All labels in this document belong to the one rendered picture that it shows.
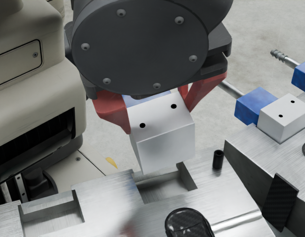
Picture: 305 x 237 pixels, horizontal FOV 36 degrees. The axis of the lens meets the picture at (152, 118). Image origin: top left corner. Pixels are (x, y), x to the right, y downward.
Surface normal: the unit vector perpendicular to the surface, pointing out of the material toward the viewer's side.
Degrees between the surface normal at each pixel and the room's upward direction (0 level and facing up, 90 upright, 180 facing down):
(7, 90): 8
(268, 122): 90
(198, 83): 95
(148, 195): 0
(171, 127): 13
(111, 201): 0
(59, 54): 98
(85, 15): 51
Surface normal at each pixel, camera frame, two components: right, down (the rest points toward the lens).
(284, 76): 0.00, -0.74
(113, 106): -0.07, -0.59
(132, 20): 0.06, 0.80
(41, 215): 0.35, 0.63
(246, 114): -0.79, 0.41
